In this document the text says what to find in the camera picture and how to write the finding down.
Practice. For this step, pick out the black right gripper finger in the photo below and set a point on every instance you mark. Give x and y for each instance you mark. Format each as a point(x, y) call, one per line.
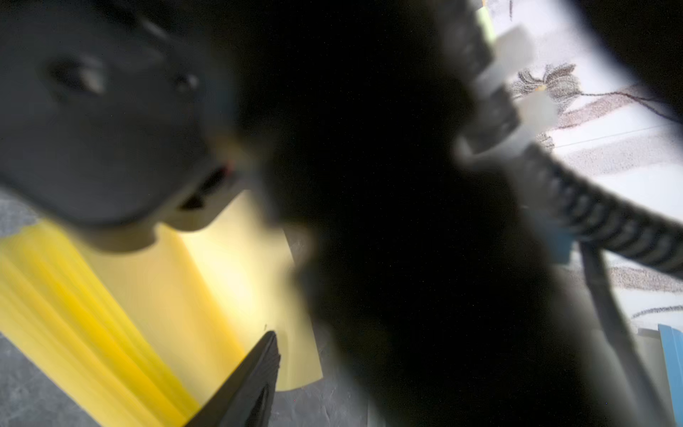
point(246, 398)

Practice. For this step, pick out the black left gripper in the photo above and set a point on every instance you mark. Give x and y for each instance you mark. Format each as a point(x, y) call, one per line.
point(111, 114)

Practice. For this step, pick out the large yellow memo pad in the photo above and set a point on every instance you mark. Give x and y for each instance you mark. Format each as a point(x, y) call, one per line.
point(147, 338)

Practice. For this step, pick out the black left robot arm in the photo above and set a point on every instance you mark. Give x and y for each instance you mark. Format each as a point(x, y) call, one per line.
point(435, 290)

